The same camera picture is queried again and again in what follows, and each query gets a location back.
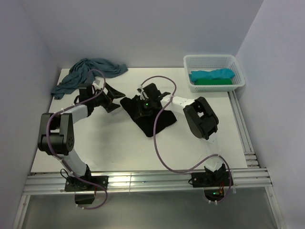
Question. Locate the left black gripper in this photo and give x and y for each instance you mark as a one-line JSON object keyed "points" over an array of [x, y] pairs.
{"points": [[108, 106]]}

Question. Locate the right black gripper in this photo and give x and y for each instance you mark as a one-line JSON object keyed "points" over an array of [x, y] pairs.
{"points": [[140, 111]]}

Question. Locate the black t shirt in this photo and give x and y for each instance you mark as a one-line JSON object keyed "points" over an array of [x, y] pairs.
{"points": [[146, 123]]}

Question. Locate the white plastic basket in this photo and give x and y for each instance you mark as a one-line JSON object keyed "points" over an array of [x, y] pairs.
{"points": [[209, 63]]}

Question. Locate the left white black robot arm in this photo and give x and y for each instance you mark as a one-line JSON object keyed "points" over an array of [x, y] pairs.
{"points": [[56, 133]]}

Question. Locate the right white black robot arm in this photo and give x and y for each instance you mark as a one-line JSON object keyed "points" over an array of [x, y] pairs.
{"points": [[202, 122]]}

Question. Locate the grey blue crumpled t shirt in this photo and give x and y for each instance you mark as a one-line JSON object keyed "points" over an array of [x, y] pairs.
{"points": [[85, 71]]}

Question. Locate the rolled green t shirt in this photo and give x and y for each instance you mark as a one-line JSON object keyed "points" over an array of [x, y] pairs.
{"points": [[213, 82]]}

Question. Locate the rolled turquoise t shirt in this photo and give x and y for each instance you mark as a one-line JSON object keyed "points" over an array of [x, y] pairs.
{"points": [[223, 73]]}

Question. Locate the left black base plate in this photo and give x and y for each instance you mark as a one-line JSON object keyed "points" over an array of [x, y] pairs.
{"points": [[95, 183]]}

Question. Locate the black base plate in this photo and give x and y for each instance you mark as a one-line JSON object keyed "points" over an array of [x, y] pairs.
{"points": [[95, 183], [210, 179]]}

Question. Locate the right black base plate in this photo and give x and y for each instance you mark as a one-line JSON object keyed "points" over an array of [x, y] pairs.
{"points": [[210, 179]]}

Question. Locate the aluminium rail frame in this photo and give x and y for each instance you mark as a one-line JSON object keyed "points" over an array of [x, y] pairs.
{"points": [[253, 176]]}

